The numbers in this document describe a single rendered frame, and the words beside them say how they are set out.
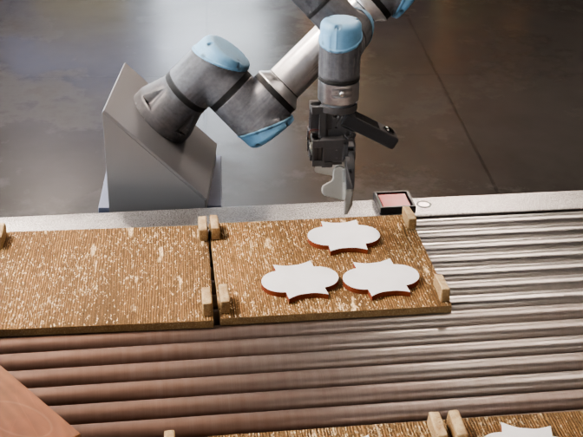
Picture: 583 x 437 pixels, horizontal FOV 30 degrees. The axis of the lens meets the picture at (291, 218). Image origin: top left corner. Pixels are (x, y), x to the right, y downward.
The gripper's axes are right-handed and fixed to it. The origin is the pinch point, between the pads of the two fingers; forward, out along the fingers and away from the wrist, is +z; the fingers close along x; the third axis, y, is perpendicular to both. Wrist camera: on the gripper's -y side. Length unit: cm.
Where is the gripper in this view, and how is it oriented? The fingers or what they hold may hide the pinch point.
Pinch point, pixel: (344, 198)
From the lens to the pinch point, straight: 209.0
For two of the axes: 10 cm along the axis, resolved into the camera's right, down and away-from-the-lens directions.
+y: -9.9, 0.4, -1.2
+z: -0.2, 8.8, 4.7
